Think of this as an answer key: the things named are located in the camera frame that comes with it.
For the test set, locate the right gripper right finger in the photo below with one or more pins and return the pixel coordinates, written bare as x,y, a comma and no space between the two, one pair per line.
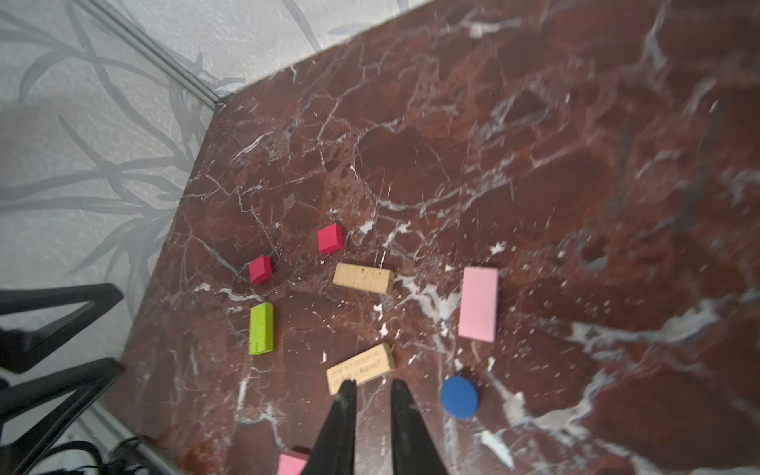
413,450

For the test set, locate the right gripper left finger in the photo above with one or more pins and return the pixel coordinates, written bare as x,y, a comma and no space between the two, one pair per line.
334,450

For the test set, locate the natural wood block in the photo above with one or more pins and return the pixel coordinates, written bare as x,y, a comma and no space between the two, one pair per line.
362,368
369,279

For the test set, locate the lime green block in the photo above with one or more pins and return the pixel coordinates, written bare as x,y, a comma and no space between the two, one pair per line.
261,329

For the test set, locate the light pink long block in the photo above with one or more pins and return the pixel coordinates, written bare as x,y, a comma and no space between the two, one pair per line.
479,304

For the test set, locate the blue round disc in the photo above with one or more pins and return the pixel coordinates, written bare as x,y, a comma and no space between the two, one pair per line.
460,397

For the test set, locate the magenta cube on left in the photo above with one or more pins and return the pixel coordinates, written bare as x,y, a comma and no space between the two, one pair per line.
260,270

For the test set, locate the magenta cube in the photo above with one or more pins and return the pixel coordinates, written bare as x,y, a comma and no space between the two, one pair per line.
331,239
260,270

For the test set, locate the magenta cube near centre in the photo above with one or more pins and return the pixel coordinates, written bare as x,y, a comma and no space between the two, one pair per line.
331,239

